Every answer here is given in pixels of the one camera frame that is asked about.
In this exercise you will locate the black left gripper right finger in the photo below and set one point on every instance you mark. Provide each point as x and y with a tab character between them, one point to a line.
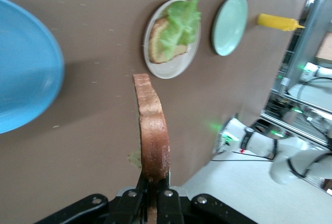
168	203

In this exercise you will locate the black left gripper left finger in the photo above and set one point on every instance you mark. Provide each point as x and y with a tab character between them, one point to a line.
124	206

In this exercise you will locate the green lettuce leaf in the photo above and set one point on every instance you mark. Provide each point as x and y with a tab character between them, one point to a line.
181	24

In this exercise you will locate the yellow squeeze bottle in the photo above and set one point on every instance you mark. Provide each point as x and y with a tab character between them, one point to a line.
277	21

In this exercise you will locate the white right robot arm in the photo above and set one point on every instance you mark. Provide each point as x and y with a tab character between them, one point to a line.
262	143

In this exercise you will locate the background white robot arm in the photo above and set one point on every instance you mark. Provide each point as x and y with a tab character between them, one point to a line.
317	71

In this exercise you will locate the beige plate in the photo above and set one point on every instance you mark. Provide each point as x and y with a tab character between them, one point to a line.
171	66

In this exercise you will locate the blue plate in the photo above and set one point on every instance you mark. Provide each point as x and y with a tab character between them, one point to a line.
26	66

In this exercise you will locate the mint green plate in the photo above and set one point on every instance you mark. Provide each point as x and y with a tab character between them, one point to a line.
229	25

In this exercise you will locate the wooden board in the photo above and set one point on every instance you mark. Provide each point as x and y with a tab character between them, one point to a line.
325	49

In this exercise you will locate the aluminium table frame rail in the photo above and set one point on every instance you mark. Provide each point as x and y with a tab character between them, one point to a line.
301	40

